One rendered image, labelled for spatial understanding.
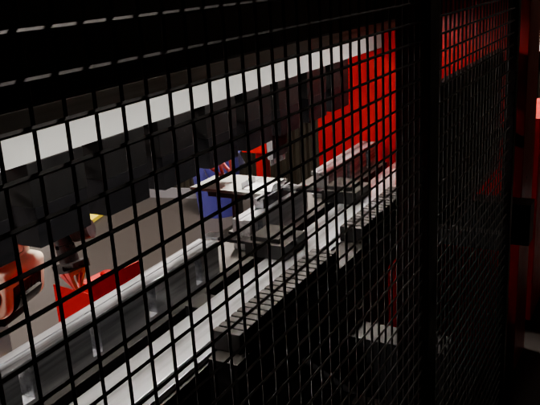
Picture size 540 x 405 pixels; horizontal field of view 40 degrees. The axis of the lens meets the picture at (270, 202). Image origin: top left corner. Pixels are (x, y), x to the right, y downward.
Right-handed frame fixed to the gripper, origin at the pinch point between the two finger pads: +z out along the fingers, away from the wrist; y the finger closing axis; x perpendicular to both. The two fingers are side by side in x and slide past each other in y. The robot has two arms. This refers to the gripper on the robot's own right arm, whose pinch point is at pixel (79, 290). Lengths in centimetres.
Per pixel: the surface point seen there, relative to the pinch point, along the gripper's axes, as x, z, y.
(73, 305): -4.6, 2.9, 1.6
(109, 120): -27, -44, 63
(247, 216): 32, -8, 43
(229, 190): 44, -15, 30
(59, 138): -42, -43, 64
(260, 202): 40, -10, 44
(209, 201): 255, 20, -167
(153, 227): 224, 26, -197
